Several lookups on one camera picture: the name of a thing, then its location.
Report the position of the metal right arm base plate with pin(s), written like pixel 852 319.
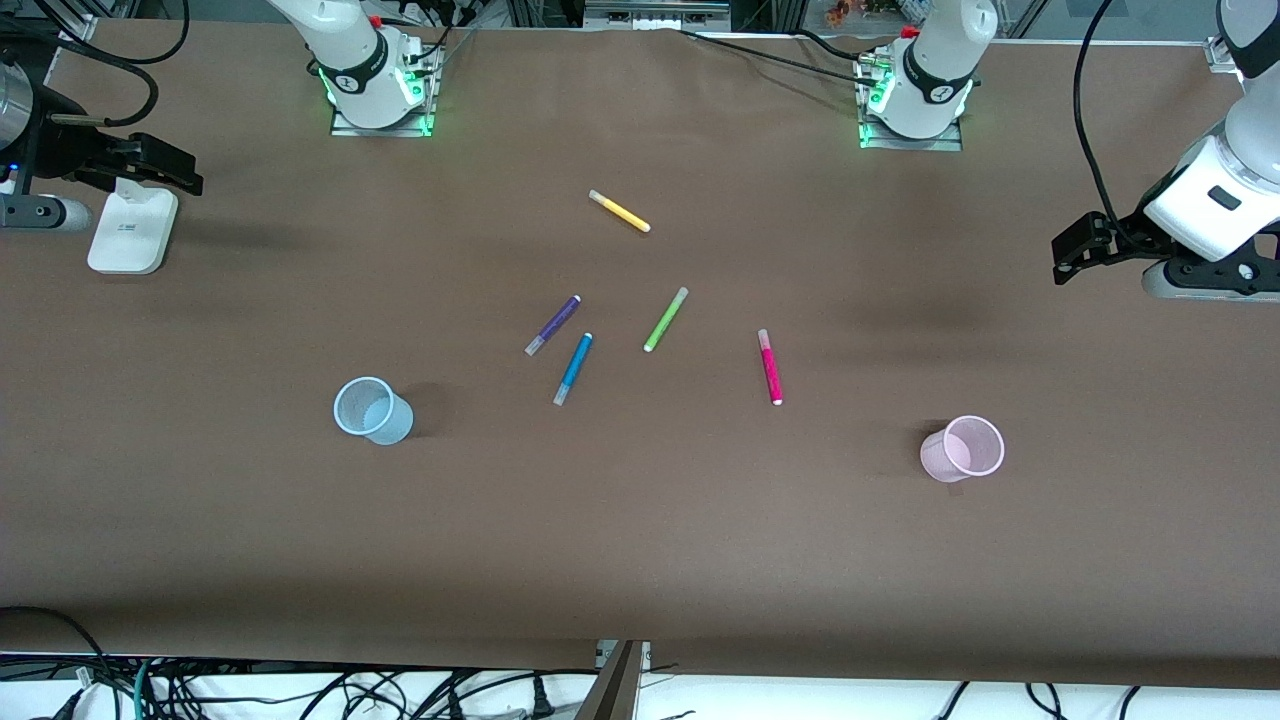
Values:
pixel 380 131

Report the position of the metal table post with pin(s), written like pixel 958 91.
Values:
pixel 615 690

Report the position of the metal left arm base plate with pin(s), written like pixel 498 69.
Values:
pixel 910 144

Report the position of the blue plastic cup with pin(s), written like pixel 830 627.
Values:
pixel 395 425

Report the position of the purple marker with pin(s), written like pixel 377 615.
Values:
pixel 553 325

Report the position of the brown table cover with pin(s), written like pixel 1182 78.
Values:
pixel 640 520

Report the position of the yellow marker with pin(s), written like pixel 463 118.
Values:
pixel 620 211

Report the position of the pink marker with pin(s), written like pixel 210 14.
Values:
pixel 770 370

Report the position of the white desk lamp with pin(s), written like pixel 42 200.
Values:
pixel 125 240

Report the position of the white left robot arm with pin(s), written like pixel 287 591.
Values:
pixel 940 60

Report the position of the green marker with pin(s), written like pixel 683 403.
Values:
pixel 665 320

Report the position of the metal corner bracket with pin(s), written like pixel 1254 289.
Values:
pixel 1218 55

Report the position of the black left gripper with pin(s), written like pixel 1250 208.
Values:
pixel 1122 234

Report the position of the blue marker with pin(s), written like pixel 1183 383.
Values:
pixel 574 368

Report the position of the pink plastic cup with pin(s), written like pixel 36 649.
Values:
pixel 940 462

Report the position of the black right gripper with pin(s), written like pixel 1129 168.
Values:
pixel 62 147

